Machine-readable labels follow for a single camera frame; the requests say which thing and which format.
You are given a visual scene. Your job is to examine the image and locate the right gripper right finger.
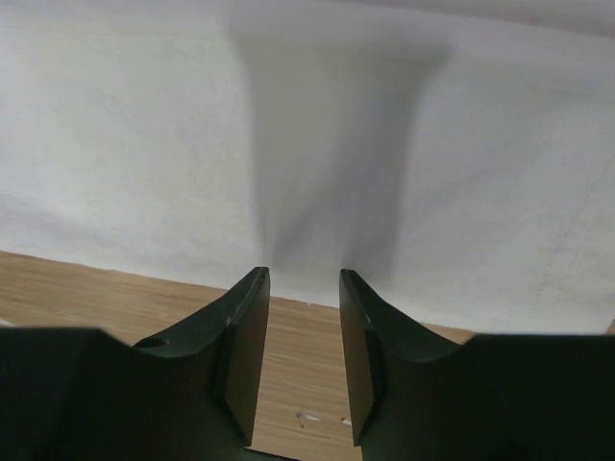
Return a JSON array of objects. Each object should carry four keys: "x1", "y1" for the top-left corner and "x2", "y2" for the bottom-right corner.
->
[{"x1": 339, "y1": 270, "x2": 614, "y2": 460}]

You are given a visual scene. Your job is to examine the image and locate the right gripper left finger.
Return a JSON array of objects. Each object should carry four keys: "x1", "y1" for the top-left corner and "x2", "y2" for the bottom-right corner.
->
[{"x1": 1, "y1": 267, "x2": 270, "y2": 460}]

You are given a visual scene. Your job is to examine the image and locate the white t shirt red print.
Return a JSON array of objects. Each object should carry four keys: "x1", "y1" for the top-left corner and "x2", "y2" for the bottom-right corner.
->
[{"x1": 1, "y1": 1, "x2": 614, "y2": 333}]

